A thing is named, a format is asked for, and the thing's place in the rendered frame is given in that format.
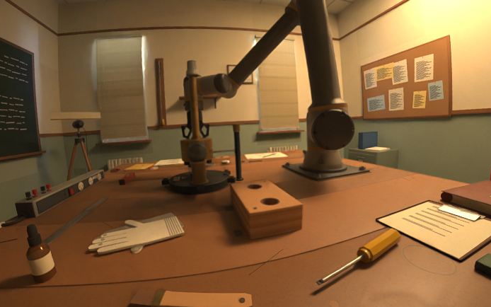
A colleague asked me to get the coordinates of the yellow notepad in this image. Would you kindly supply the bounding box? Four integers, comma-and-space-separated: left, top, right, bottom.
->
124, 162, 156, 172

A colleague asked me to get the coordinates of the beige window blind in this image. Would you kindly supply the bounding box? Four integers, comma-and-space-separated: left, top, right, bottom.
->
95, 35, 150, 144
255, 36, 303, 133

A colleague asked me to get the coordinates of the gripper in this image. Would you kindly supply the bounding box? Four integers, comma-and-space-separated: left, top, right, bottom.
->
180, 97, 211, 140

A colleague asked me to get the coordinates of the white glove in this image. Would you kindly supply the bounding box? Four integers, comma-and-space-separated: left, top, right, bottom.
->
87, 212, 186, 256

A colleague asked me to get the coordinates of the white paper with pencil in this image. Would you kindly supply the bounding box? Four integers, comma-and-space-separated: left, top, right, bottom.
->
243, 151, 289, 163

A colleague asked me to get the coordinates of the dark red book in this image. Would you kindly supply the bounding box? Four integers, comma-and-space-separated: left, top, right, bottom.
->
439, 179, 491, 225

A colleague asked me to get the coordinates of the beige paper tag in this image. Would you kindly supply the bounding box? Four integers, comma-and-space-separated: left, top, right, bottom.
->
129, 288, 254, 307

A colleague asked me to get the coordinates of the black clipboard with paper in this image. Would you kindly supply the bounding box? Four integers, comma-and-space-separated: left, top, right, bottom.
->
375, 199, 491, 262

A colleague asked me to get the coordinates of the yellow handled screwdriver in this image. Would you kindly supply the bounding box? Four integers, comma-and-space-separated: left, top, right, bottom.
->
316, 228, 402, 286

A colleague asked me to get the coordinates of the brown dropper bottle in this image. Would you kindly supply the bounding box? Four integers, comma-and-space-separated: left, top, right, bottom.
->
25, 224, 58, 284

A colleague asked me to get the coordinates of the blue box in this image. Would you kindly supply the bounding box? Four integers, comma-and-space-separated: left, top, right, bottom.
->
357, 131, 379, 151

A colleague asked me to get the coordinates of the dark grey round knob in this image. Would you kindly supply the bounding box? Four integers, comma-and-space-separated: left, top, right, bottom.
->
187, 142, 209, 163

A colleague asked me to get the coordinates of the green chalkboard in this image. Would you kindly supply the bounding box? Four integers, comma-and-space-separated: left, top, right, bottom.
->
0, 23, 46, 167

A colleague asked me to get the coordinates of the black upright post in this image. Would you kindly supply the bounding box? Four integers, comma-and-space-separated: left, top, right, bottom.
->
232, 124, 244, 182

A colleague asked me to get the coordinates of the wooden tripod with scope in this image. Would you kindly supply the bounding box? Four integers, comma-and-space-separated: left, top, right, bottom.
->
66, 120, 95, 181

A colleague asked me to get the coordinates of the wooden stand with holes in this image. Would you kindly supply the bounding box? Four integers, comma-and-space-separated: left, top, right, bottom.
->
230, 179, 304, 241

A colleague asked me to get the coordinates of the cork notice board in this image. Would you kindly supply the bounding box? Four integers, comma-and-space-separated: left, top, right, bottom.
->
360, 35, 454, 121

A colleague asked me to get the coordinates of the black cable with plug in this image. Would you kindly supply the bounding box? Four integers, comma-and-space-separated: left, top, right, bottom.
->
0, 216, 25, 230

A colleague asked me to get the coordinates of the grey filing cabinet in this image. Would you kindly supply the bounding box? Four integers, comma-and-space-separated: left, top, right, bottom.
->
347, 146, 400, 170

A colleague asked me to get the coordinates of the white radiator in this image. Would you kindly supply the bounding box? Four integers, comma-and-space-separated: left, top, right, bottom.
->
106, 156, 144, 171
267, 144, 299, 154

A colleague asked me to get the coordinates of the wooden wall shelf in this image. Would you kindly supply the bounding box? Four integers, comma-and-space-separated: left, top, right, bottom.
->
178, 94, 221, 109

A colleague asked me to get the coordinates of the brass torsion balance body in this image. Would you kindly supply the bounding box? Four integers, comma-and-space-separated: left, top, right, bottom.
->
161, 76, 236, 196

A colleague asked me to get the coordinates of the dark picture frame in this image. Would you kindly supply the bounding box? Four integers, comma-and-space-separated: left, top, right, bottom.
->
226, 64, 255, 86

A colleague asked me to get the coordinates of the grey power supply box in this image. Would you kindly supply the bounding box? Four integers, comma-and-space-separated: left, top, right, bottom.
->
14, 169, 106, 219

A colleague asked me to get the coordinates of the steel ruler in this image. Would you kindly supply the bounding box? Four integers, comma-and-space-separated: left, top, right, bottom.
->
42, 196, 108, 245

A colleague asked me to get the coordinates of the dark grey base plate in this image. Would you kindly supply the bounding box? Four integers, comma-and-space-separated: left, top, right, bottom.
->
282, 161, 371, 181

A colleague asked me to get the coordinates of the long wooden wall instrument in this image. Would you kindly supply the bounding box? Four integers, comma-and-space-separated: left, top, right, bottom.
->
154, 57, 168, 127

